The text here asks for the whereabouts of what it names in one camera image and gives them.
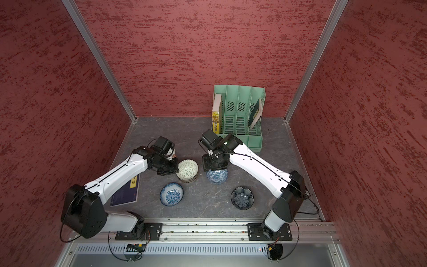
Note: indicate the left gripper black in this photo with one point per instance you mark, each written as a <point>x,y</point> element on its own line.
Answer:
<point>174,168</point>

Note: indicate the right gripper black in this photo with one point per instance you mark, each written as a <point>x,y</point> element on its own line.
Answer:
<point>207,164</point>

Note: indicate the green triangle white bowl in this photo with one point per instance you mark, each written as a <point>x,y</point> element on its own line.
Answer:
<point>187,169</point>

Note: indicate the pink striped bowl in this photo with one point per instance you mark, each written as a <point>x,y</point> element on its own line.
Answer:
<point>188,180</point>

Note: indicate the dark petal pattern bowl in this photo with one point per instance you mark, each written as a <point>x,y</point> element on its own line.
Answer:
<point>242,198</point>

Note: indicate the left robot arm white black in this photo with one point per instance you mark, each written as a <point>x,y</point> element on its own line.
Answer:
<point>84,210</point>

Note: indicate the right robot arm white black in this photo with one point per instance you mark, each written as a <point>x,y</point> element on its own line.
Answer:
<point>288,188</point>

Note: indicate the blue damask bowl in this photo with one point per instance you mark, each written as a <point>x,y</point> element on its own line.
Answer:
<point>217,176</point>

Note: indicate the blue floral bowl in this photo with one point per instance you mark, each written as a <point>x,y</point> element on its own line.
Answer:
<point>171,194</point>

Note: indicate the purple book yellow label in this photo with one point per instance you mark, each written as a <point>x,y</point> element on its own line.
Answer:
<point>127,193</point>

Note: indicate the yellow white book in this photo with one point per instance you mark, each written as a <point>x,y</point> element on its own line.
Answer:
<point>216,113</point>

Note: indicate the green plastic file organizer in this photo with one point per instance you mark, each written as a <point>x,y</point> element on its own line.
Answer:
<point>237,104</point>

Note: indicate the dark green book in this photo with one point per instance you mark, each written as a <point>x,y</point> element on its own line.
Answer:
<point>255,114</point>

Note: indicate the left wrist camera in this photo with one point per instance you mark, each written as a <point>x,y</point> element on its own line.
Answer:
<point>163,147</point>

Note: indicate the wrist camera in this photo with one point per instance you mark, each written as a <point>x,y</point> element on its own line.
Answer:
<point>163,147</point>
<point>209,141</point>

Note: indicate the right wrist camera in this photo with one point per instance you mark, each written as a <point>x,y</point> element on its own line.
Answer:
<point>209,141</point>

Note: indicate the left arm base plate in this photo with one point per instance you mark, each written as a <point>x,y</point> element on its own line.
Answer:
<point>153,231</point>

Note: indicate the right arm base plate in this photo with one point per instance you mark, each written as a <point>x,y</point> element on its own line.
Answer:
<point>260,232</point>

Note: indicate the aluminium rail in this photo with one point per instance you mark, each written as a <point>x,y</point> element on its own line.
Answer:
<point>304,231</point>

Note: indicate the left corner aluminium post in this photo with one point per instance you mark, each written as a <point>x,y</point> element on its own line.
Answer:
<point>77,18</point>

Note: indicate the corner aluminium post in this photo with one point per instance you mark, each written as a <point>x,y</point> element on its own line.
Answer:
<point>77,18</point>
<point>332,21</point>

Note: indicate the right corner aluminium post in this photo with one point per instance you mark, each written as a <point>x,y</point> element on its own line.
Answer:
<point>332,21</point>

